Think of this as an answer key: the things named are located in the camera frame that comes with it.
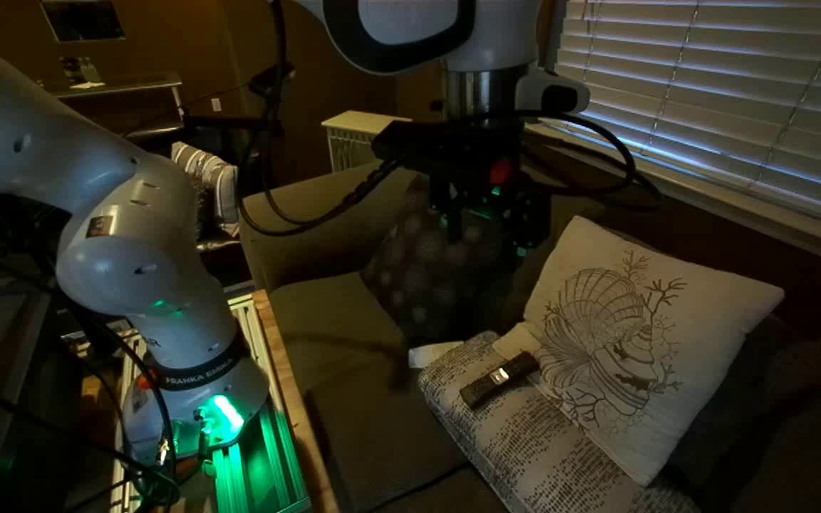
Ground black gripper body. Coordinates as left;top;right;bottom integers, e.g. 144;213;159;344
373;122;550;253

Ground black remote control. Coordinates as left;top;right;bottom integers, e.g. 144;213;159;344
460;350;539;407

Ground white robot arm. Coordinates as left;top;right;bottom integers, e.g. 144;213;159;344
0;0;591;458

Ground dark floral patterned cushion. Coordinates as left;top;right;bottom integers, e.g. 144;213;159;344
362;180;521;344

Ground white radiator cover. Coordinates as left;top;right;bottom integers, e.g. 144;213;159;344
323;112;395;170

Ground white paper tissue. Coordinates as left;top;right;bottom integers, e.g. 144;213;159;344
409;342;454;369

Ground white embroidered cushion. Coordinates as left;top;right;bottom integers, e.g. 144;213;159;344
521;217;785;483

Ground white window blinds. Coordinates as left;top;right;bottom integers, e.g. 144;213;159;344
557;0;821;218

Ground white black-patterned cushion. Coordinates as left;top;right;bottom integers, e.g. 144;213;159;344
420;325;700;513

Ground olive green sofa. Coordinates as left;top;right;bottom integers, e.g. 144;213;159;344
242;157;821;513

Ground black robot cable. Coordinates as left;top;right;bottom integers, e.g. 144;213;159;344
238;0;641;240

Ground white wall shelf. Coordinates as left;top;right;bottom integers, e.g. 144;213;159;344
61;80;185;140

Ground green-lit robot base mount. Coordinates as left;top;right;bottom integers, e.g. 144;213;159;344
110;288;315;513

